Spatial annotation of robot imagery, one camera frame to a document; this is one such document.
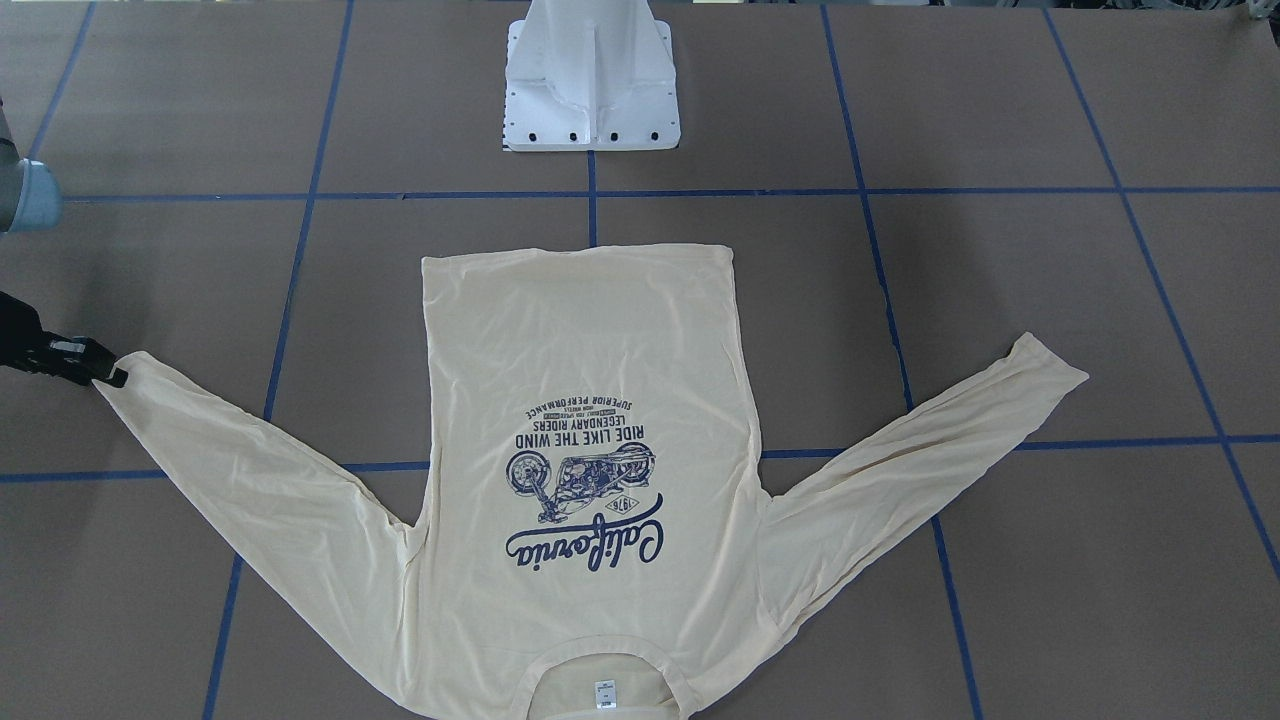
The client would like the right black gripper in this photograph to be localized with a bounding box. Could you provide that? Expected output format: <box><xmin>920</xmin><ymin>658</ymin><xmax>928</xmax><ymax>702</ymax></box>
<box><xmin>1</xmin><ymin>292</ymin><xmax>129</xmax><ymax>388</ymax></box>

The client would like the cream long sleeve printed shirt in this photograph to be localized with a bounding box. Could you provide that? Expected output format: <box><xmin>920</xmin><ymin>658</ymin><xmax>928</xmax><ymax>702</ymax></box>
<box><xmin>99</xmin><ymin>243</ymin><xmax>1087</xmax><ymax>719</ymax></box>

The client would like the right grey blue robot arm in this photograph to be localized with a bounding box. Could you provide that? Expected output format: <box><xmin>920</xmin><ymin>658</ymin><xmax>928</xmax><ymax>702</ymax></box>
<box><xmin>1</xmin><ymin>115</ymin><xmax>128</xmax><ymax>388</ymax></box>

